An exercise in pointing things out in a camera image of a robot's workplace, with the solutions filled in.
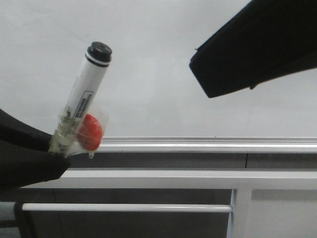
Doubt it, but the white horizontal stand rod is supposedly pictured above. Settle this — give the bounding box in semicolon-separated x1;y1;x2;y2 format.
22;203;233;213

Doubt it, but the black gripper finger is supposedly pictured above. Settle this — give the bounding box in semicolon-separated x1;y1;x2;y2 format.
189;0;317;98
0;141;69;193
0;110;52;152

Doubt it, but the red round magnet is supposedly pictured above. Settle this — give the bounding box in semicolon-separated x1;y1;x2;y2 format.
77;114;103;151

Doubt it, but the white whiteboard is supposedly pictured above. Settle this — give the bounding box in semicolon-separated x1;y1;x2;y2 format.
0;0;317;153

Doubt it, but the white whiteboard marker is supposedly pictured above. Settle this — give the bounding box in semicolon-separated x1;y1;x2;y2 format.
49;42;112;158

